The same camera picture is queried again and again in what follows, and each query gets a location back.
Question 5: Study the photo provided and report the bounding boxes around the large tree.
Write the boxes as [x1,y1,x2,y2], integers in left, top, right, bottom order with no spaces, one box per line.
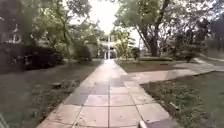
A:
[113,0,224,58]

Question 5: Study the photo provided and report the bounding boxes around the white building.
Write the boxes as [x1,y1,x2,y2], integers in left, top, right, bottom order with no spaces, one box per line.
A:
[97,34,118,61]

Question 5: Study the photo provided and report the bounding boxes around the robot's own part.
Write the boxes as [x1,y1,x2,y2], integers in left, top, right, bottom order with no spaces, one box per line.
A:
[138,120,148,128]

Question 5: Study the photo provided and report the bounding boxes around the paved tile footpath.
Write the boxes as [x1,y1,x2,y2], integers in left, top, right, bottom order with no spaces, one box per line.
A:
[35,59,224,128]

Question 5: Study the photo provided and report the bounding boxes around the dark hedge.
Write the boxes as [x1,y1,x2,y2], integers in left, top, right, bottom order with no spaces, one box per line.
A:
[0,43,64,72]

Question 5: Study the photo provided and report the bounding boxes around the small bush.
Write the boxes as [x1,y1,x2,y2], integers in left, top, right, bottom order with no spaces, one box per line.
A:
[130,47,142,62]

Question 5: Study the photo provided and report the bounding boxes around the grass lawn with leaves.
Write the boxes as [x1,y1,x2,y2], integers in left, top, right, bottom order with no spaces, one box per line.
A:
[0,59,102,128]

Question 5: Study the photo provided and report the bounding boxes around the row of trees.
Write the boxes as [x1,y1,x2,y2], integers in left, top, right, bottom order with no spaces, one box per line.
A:
[0,0,108,63]

